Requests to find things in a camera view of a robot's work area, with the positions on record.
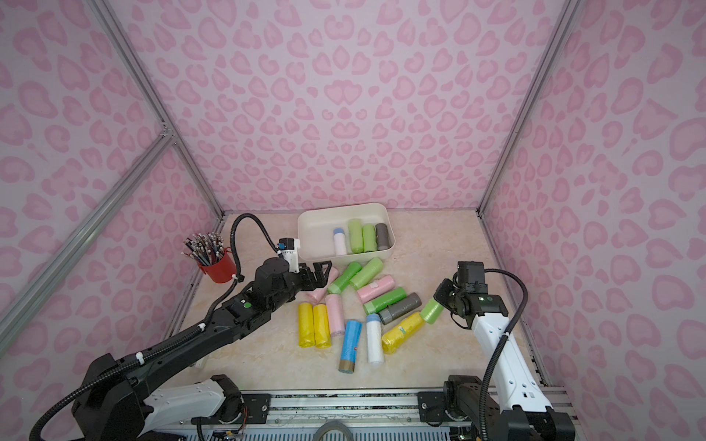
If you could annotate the pink roll lower middle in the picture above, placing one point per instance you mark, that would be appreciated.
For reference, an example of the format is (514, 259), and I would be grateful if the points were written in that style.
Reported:
(335, 314)

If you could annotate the red pen holder cup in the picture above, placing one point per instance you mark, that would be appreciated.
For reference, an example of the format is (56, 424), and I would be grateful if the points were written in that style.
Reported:
(223, 271)

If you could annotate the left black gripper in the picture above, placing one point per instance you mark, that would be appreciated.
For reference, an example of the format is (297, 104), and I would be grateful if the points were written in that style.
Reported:
(307, 277)

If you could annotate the light green roll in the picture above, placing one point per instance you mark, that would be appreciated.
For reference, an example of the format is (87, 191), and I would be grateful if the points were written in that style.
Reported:
(356, 236)
(367, 273)

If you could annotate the pink roll upper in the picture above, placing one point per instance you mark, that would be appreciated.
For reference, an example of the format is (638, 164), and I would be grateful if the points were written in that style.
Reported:
(316, 296)

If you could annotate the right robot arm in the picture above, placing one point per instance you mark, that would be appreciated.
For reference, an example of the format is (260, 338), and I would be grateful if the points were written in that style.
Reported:
(507, 375)

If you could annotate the yellow roll right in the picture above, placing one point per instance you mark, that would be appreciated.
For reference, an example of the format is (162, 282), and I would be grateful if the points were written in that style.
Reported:
(322, 336)

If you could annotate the pink roll with label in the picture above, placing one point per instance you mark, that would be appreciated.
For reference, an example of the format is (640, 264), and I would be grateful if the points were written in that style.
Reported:
(376, 289)

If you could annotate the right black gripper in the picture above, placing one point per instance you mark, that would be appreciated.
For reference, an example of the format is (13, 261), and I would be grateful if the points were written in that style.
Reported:
(447, 296)

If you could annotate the white roll blue cap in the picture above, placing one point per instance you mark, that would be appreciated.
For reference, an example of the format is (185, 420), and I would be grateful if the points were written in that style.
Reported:
(375, 352)
(340, 242)

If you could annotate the yellow roll with label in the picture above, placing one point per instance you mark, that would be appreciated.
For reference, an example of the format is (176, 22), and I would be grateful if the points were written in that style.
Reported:
(396, 337)

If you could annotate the yellow roll left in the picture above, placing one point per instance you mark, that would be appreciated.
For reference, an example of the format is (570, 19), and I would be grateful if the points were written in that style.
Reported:
(306, 325)

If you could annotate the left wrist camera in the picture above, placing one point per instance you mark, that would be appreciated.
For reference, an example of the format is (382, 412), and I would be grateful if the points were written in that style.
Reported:
(289, 251)

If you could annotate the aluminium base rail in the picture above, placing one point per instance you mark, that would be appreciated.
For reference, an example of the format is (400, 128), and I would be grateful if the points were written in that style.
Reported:
(217, 409)

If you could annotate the white plastic storage box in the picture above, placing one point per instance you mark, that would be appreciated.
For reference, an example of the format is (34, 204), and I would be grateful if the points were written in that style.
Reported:
(324, 233)

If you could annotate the grey roll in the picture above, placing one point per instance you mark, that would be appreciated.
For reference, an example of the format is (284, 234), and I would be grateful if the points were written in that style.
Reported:
(382, 236)
(399, 309)

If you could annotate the bundle of pens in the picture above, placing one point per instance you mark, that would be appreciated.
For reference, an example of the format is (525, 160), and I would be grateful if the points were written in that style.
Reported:
(207, 249)

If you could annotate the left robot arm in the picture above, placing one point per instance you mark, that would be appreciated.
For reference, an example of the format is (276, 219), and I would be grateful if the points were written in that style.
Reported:
(165, 364)

